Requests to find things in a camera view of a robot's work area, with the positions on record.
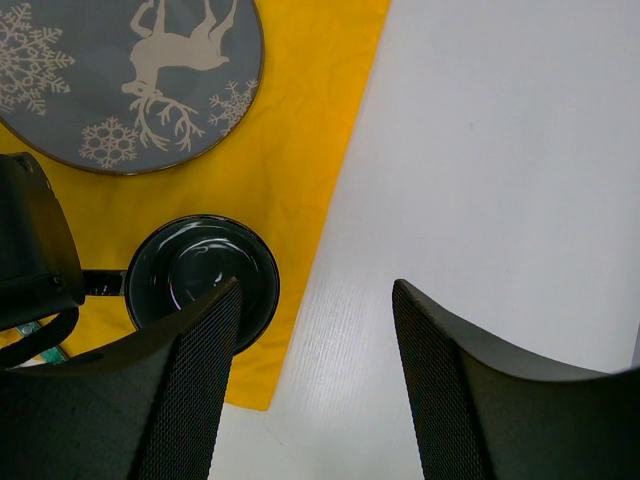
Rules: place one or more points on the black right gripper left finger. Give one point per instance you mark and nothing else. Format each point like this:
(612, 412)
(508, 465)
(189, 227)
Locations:
(146, 406)

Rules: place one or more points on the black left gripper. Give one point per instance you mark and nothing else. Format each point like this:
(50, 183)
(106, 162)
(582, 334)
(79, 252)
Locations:
(41, 274)

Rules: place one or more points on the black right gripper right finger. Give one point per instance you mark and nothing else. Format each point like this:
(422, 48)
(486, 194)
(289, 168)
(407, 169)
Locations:
(484, 408)

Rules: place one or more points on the dark green mug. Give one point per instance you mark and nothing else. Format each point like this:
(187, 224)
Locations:
(182, 260)

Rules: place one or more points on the grey reindeer plate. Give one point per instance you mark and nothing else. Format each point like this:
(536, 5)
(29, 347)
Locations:
(128, 87)

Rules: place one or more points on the yellow Pikachu cloth placemat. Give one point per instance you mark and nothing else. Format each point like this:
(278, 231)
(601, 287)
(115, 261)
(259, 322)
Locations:
(275, 173)

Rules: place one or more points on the spoon with green handle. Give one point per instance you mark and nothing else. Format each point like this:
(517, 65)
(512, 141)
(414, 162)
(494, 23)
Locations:
(54, 355)

